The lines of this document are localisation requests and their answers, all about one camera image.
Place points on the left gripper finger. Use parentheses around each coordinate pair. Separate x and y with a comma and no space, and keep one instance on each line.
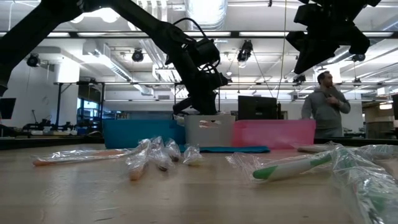
(211,104)
(201,105)

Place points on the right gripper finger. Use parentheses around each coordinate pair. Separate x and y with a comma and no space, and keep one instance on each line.
(311,53)

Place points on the green toothbrush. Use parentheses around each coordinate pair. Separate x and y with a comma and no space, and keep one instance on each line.
(289,168)
(367,193)
(314,148)
(376,152)

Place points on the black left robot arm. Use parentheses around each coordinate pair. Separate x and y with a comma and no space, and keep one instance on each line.
(31,31)

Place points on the black metal rack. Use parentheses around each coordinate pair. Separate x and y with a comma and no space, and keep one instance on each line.
(58,105)
(178,83)

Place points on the white plastic bin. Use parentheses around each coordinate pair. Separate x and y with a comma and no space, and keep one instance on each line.
(192,137)

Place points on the black flat monitor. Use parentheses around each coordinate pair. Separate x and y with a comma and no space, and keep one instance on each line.
(256,107)

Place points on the teal plastic lid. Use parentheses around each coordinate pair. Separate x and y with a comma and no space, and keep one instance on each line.
(239,149)

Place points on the person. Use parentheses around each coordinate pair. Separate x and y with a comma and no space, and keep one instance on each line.
(325,115)

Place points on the teal plastic bin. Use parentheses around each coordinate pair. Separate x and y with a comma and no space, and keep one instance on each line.
(140,130)

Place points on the pink plastic bin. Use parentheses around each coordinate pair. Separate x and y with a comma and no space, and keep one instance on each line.
(273,133)

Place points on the tan storage cabinet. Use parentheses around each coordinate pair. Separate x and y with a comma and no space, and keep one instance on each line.
(377,127)

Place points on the black bench equipment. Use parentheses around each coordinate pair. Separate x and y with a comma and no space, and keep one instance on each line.
(40,126)

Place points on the black ceiling camera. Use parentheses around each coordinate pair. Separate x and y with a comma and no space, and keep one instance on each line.
(137,56)
(32,60)
(245,51)
(299,79)
(359,58)

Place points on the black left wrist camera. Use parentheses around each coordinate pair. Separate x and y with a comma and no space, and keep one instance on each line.
(206,51)

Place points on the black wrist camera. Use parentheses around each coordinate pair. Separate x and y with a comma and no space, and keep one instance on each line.
(359,40)
(206,51)

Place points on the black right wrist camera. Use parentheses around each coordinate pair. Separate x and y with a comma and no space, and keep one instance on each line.
(359,40)

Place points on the silver ventilation duct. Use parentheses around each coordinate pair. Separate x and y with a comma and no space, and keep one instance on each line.
(205,12)

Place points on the black wall screen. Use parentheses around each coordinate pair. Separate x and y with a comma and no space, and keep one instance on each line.
(7,108)

